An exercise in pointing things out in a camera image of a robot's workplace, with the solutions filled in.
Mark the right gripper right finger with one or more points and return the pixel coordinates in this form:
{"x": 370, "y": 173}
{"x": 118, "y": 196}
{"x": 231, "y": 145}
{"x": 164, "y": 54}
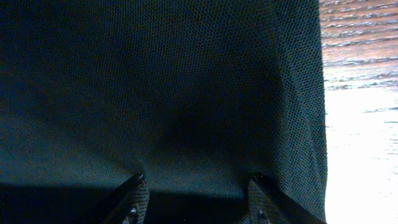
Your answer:
{"x": 267, "y": 204}

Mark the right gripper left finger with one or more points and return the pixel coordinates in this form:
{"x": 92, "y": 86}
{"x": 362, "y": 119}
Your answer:
{"x": 128, "y": 203}

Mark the black t-shirt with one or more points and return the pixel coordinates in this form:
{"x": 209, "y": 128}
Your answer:
{"x": 197, "y": 96}

